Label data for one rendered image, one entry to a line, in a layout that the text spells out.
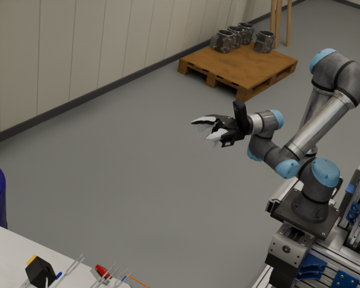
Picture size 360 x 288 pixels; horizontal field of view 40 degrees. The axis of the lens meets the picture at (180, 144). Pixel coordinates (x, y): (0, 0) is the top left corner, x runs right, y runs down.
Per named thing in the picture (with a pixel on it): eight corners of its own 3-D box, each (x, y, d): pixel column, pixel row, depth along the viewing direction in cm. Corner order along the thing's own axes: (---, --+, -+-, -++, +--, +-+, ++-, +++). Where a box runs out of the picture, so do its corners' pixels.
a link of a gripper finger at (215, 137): (208, 155, 162) (223, 144, 169) (212, 141, 159) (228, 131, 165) (200, 150, 164) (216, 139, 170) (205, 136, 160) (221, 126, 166)
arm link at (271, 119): (281, 135, 183) (288, 115, 179) (259, 139, 177) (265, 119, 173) (267, 124, 188) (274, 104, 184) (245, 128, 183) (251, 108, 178)
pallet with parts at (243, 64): (230, 44, 688) (236, 17, 667) (295, 71, 652) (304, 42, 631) (175, 72, 579) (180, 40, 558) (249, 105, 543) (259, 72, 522)
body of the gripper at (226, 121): (220, 148, 170) (247, 143, 176) (227, 128, 164) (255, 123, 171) (208, 134, 174) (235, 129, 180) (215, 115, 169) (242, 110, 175)
